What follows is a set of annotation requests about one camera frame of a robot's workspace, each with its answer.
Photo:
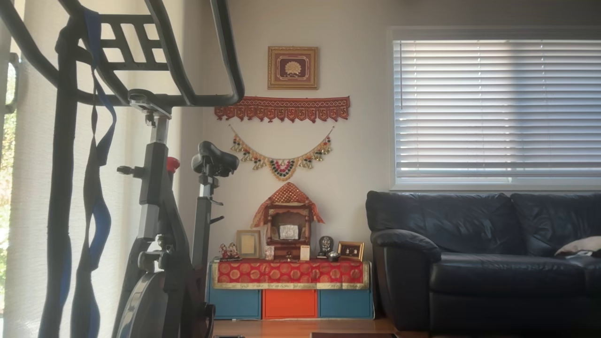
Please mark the black exercise bike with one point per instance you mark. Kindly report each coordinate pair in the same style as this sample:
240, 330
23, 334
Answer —
155, 178

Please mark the white card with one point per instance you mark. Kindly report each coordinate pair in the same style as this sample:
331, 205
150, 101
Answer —
305, 253

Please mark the small colourful figurines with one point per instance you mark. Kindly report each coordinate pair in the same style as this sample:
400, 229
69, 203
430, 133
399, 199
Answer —
229, 251

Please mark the white window curtain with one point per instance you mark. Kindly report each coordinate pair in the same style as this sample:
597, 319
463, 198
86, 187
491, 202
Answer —
33, 141

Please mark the gold framed wall picture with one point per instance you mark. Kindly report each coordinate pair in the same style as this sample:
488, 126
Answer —
293, 68

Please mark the small wooden shrine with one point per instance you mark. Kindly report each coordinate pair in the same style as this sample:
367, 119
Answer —
286, 251

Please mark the white window blinds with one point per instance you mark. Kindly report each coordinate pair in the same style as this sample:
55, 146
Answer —
493, 108

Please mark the white cushion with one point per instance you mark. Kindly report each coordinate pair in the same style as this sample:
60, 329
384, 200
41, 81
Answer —
582, 245

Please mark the red gold canopy cloth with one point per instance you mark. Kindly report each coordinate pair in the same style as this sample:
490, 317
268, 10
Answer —
287, 193

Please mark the orange storage bin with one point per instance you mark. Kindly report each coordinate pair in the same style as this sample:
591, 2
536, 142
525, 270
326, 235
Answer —
289, 304

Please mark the black leather sofa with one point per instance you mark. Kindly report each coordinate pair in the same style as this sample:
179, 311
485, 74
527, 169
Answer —
469, 277

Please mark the small gold picture frame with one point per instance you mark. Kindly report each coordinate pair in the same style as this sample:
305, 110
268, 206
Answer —
350, 251

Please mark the dark idol statue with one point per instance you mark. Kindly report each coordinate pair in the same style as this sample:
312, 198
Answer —
325, 245

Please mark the silver plaque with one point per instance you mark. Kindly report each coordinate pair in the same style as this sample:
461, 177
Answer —
288, 231

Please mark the blind tilt wand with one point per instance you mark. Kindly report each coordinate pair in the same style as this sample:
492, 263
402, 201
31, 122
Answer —
401, 75

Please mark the blue storage bin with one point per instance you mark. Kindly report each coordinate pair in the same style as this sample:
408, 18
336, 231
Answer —
235, 304
345, 304

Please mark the red embroidered wall hanging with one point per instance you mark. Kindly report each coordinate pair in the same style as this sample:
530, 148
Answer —
281, 108

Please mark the red gold table cloth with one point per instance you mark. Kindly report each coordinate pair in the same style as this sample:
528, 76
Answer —
288, 273

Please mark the beaded garland wall hanging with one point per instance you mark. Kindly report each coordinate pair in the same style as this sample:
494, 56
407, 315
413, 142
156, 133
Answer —
281, 168

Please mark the small black bowl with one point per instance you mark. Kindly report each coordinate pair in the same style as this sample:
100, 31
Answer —
333, 257

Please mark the beige picture frame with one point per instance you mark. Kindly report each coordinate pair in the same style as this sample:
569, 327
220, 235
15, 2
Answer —
248, 243

